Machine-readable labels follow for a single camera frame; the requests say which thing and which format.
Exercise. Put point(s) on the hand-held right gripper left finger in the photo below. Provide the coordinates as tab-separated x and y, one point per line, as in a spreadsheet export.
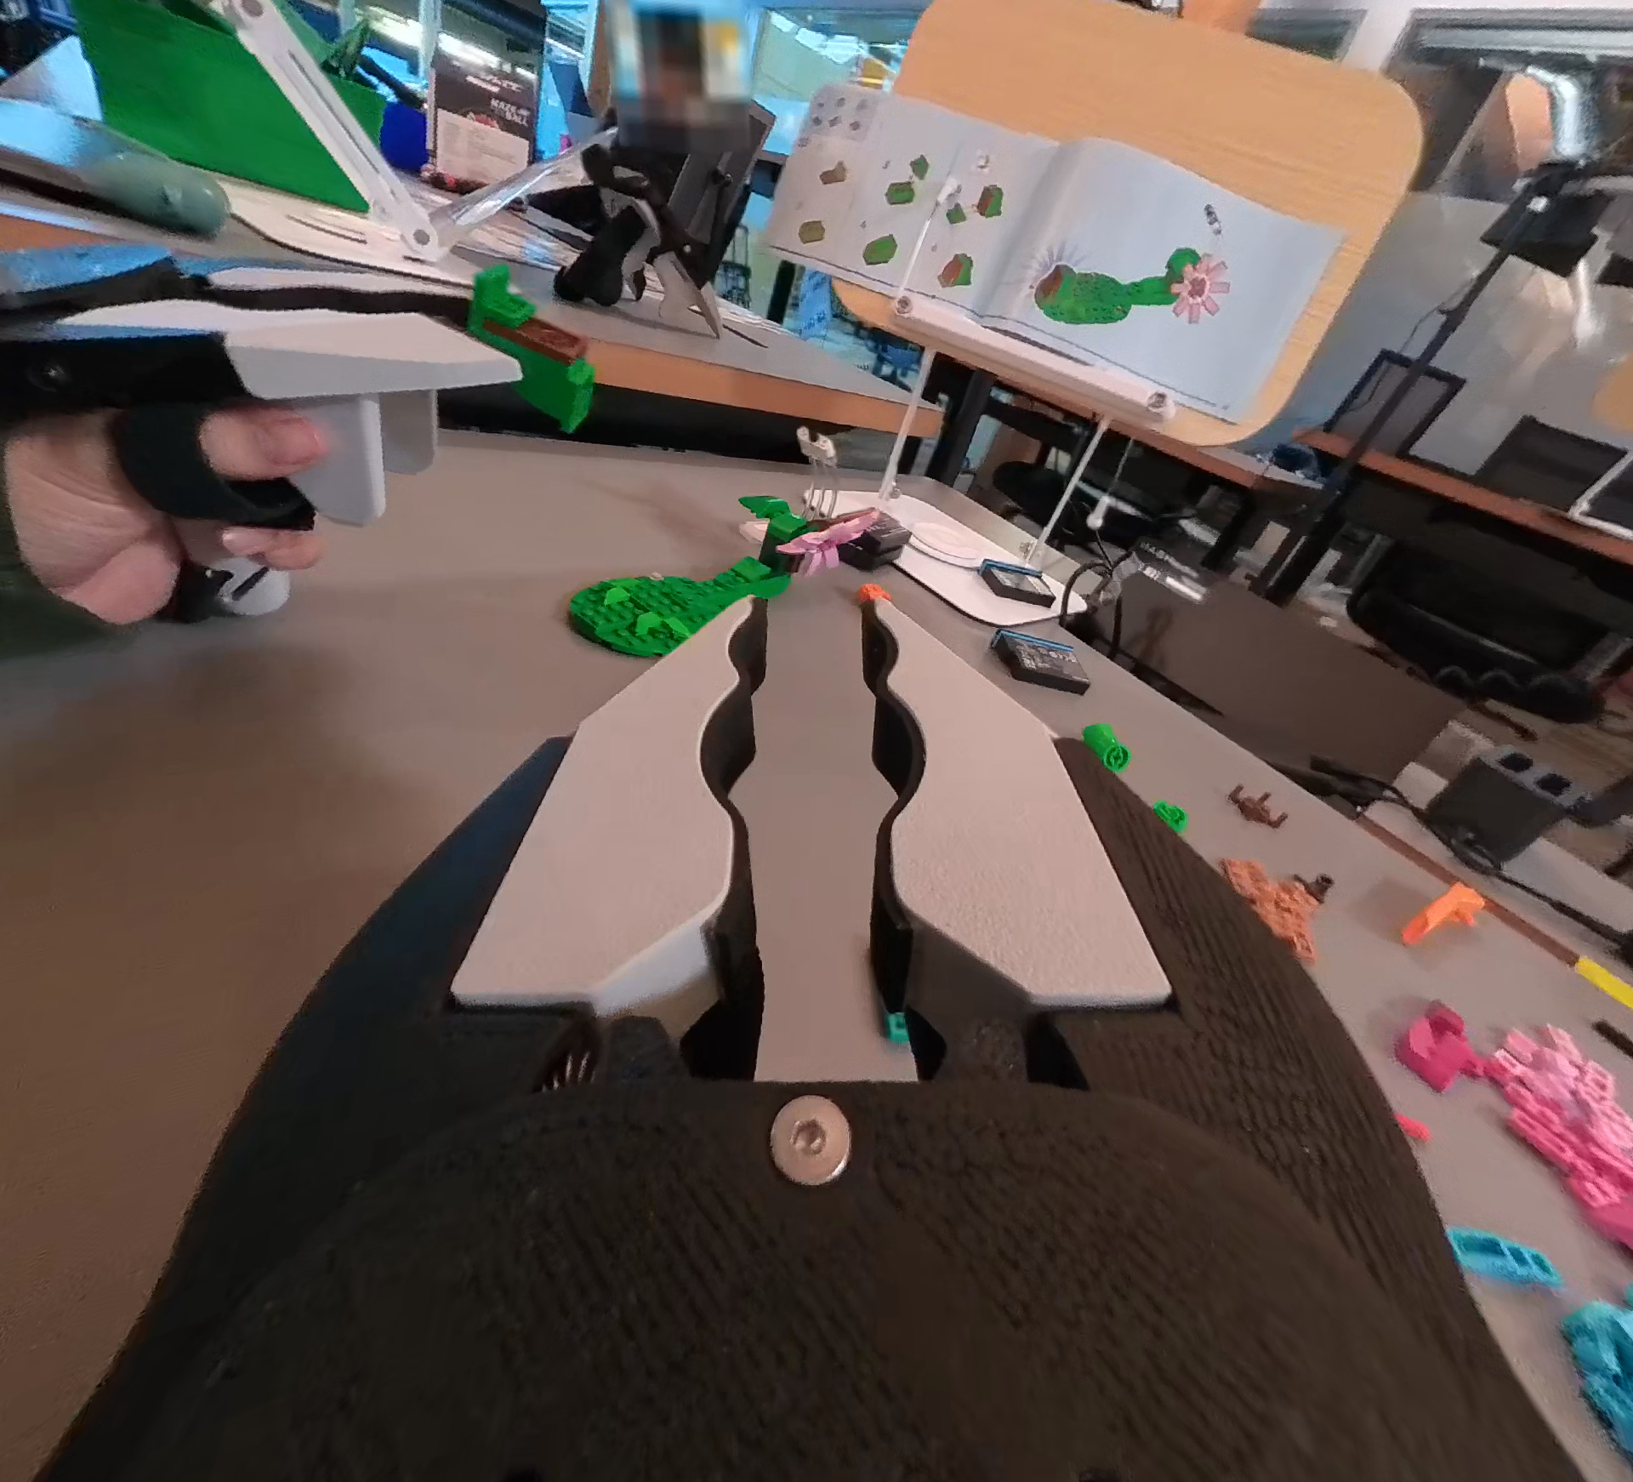
600	843

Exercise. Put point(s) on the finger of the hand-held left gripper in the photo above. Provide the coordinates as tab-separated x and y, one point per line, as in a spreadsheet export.
383	352
346	288

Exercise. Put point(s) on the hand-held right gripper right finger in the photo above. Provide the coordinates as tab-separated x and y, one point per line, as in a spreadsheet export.
1021	869

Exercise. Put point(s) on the green lego brick assembly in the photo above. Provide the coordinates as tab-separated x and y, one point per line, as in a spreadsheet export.
530	340

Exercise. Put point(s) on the green curved lego piece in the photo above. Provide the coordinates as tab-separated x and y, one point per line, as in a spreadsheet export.
1107	746

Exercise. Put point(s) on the green round lego piece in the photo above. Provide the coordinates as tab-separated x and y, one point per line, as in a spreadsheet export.
1170	814

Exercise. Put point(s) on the green lego plant build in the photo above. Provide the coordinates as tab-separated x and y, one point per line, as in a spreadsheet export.
651	615

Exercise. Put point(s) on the brown lego piece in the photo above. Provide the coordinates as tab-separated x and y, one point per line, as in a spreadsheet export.
1257	806

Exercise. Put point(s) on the pile of coral lego pieces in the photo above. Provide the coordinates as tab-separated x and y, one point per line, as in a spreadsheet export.
1277	901

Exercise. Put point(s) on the clear lego stand piece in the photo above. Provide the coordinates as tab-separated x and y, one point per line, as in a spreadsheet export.
820	468

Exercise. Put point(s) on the magenta lego piece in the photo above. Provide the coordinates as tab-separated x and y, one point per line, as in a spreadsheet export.
1436	1048

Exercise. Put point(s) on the pile of pink lego pieces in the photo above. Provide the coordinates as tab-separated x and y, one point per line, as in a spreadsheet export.
1569	1111

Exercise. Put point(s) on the turquoise lego plate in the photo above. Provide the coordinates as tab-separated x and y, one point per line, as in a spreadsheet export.
1506	1257

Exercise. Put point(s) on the lego instruction booklet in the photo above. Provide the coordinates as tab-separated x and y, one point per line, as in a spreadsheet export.
1124	218

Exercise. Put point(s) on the pile of turquoise lego pieces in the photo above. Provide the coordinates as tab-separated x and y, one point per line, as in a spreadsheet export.
1602	1354

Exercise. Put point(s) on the person's left hand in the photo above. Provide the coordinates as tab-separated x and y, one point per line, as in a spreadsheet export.
78	524

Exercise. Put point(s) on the blue storage bin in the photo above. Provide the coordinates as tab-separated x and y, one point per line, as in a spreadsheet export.
407	135

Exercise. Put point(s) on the wooden book stand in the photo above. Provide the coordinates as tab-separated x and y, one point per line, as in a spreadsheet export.
1149	65
327	109

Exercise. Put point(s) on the grey-green oblong object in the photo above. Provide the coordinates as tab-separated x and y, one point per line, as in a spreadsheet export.
141	186

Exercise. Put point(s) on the clear plastic stand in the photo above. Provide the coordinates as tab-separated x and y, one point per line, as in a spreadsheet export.
511	186

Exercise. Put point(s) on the black battery pack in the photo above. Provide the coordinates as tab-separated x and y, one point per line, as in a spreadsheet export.
1044	661
875	545
1018	584

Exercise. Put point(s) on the spare hand-held gripper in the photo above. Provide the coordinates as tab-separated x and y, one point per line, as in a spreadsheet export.
625	244

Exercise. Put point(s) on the wood-edged side table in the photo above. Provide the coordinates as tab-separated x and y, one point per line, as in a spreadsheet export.
791	377

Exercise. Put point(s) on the orange brick separator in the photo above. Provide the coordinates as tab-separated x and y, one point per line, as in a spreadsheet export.
1443	913

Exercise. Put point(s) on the black charger box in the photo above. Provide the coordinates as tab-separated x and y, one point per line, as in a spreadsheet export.
1513	799

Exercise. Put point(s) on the yellow tape strip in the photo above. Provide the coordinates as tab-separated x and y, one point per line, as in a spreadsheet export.
1605	980

